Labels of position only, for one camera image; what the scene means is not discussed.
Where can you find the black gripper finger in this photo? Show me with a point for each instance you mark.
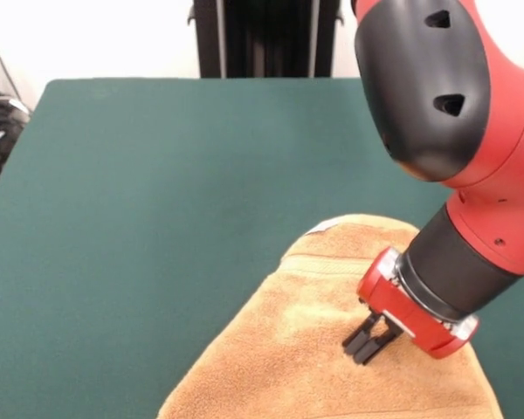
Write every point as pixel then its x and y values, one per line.
pixel 359 334
pixel 375 345

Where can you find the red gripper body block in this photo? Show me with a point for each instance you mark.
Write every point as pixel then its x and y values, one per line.
pixel 401 305

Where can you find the tan terry towel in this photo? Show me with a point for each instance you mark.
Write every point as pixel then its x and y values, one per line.
pixel 288 349

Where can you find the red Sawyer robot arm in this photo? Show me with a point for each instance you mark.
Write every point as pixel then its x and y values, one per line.
pixel 484 131

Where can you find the dark green table cloth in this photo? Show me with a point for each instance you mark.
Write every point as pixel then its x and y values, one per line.
pixel 135 196

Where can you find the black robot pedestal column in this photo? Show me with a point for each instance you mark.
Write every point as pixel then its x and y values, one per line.
pixel 266 39

